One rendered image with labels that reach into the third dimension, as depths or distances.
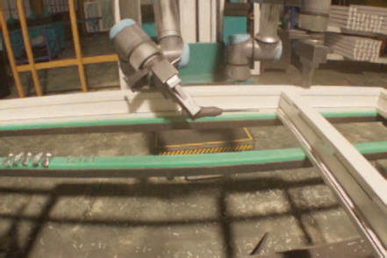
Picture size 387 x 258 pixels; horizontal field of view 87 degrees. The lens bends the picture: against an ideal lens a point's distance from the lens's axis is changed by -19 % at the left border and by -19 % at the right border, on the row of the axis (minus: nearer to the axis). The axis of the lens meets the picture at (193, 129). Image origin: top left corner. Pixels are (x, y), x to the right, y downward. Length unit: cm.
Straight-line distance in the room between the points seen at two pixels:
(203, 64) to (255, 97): 92
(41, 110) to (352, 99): 107
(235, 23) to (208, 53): 278
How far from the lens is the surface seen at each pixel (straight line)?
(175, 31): 87
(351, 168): 51
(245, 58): 156
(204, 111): 63
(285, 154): 60
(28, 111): 93
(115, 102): 78
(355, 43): 481
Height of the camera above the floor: 119
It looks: 29 degrees down
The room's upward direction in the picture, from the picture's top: 1 degrees counter-clockwise
